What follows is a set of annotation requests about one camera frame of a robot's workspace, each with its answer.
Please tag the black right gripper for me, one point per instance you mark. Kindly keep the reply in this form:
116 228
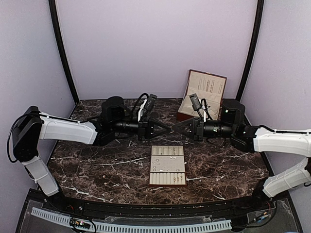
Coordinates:
198 136

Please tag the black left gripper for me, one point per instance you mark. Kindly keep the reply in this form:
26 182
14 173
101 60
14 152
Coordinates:
146 129

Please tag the beige jewelry tray insert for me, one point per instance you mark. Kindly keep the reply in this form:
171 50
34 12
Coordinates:
167 167

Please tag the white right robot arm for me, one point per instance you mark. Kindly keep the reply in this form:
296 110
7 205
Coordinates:
248 138

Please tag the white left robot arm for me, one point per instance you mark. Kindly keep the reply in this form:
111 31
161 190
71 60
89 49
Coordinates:
115 117

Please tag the red wooden jewelry box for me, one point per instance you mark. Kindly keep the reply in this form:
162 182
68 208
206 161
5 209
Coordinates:
206 86

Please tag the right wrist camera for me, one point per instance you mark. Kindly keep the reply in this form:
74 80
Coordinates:
200 107

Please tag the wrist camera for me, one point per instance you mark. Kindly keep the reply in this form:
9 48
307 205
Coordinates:
146 107
200 107

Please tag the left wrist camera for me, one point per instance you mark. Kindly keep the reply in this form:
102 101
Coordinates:
146 107

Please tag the black front table rail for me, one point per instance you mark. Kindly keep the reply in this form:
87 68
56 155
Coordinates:
236 208

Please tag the white slotted cable duct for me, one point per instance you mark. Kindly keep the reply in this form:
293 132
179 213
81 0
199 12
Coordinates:
132 225

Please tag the black right frame post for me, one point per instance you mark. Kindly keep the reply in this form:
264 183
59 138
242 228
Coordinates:
252 48

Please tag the black frame post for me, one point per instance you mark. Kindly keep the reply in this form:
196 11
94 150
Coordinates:
61 50
252 48

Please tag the black left frame post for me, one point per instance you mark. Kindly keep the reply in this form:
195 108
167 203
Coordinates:
61 50

